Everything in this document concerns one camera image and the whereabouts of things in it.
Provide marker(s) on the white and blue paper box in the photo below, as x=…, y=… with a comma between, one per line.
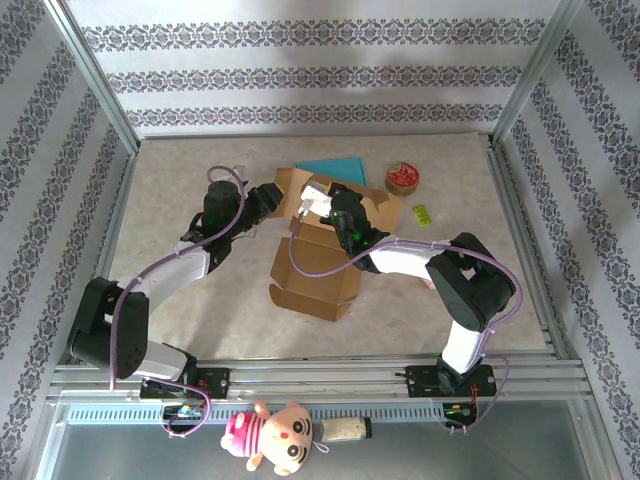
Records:
x=340, y=167

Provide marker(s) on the brown cardboard box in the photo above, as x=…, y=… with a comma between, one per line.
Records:
x=310, y=270

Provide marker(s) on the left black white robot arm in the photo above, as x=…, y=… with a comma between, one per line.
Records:
x=110, y=325

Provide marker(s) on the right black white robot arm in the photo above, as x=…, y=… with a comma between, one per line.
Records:
x=470, y=295

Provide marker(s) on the round red gold tin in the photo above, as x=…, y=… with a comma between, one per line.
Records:
x=402, y=177

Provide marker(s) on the green toy brick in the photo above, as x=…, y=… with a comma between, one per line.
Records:
x=423, y=215

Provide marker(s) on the small pink plush toy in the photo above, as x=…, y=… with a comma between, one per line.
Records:
x=429, y=285

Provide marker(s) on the small circuit board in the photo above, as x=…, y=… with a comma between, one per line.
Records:
x=457, y=411
x=184, y=411

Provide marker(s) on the small beige cylinder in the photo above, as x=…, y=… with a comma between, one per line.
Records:
x=342, y=430

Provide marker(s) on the plush doll with pink stripes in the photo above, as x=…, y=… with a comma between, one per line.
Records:
x=280, y=435

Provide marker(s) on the grey metal shelf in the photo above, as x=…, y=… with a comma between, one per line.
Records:
x=450, y=460

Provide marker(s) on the aluminium side rail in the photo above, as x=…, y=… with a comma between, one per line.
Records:
x=509, y=190
x=120, y=200

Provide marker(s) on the aluminium front mounting rail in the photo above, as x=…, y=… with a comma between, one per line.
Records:
x=320, y=380

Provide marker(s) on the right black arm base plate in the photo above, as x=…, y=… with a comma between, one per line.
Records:
x=420, y=382

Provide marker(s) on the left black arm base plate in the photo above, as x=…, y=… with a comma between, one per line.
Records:
x=215, y=382

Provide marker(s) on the aluminium frame post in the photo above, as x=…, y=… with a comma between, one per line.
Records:
x=531, y=75
x=94, y=75

